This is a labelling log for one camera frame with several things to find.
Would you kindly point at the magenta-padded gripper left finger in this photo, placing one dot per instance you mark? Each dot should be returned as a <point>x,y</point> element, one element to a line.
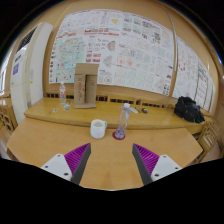
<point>71,160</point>

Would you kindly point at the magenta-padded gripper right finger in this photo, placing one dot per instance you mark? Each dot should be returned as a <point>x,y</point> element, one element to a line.
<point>151,161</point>

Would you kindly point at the clear plastic water bottle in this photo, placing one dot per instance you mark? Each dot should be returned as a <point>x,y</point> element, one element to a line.
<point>122,123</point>

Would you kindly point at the white ceramic mug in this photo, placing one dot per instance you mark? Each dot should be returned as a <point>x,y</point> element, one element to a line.
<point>97,129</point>

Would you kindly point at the dark pen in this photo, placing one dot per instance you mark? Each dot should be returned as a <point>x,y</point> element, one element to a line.
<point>138,109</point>

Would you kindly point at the white remote control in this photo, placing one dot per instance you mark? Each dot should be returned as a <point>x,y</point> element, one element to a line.
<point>133,110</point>

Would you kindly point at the black bag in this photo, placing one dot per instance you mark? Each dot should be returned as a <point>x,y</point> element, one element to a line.
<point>188,110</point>

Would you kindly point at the small labelled plastic bottle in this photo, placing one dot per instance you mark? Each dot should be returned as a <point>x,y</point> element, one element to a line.
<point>62,95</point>

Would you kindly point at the row of wooden chairs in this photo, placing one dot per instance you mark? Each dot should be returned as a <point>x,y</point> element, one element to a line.
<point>116,100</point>

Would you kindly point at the brown cardboard box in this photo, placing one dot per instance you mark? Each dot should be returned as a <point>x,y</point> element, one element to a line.
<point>83,90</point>

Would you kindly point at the white standing air conditioner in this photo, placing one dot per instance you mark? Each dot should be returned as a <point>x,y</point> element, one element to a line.
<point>28,76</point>

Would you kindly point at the group of wall posters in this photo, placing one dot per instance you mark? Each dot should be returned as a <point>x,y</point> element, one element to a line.
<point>133,50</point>

